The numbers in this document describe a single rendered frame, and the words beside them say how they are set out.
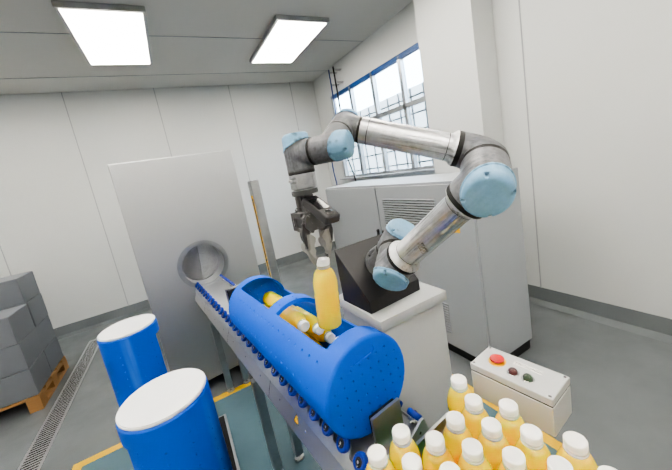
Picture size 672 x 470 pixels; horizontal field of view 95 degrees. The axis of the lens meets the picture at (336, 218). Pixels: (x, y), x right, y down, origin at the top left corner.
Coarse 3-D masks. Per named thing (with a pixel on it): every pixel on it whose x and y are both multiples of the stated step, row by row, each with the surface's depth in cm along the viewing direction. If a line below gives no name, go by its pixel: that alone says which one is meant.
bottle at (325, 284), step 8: (320, 272) 86; (328, 272) 86; (320, 280) 86; (328, 280) 86; (336, 280) 88; (320, 288) 86; (328, 288) 86; (336, 288) 87; (320, 296) 86; (328, 296) 86; (336, 296) 87; (320, 304) 87; (328, 304) 86; (336, 304) 88; (320, 312) 87; (328, 312) 87; (336, 312) 88; (320, 320) 88; (328, 320) 87; (336, 320) 88; (328, 328) 87
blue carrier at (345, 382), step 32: (256, 288) 155; (256, 320) 119; (288, 352) 95; (320, 352) 85; (352, 352) 81; (384, 352) 87; (320, 384) 79; (352, 384) 81; (384, 384) 88; (320, 416) 83; (352, 416) 81
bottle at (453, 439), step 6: (444, 432) 70; (450, 432) 68; (456, 432) 67; (462, 432) 67; (468, 432) 68; (444, 438) 69; (450, 438) 68; (456, 438) 67; (462, 438) 67; (450, 444) 67; (456, 444) 67; (450, 450) 67; (456, 450) 67; (456, 456) 67; (456, 462) 67
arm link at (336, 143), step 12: (324, 132) 80; (336, 132) 77; (348, 132) 78; (312, 144) 78; (324, 144) 77; (336, 144) 75; (348, 144) 77; (312, 156) 79; (324, 156) 78; (336, 156) 77; (348, 156) 78
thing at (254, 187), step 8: (248, 184) 212; (256, 184) 210; (256, 192) 210; (256, 200) 211; (256, 208) 211; (264, 208) 214; (256, 216) 214; (264, 216) 214; (264, 224) 214; (264, 232) 215; (264, 240) 215; (264, 248) 217; (272, 248) 218; (264, 256) 221; (272, 256) 219; (272, 264) 219; (272, 272) 219; (280, 280) 223
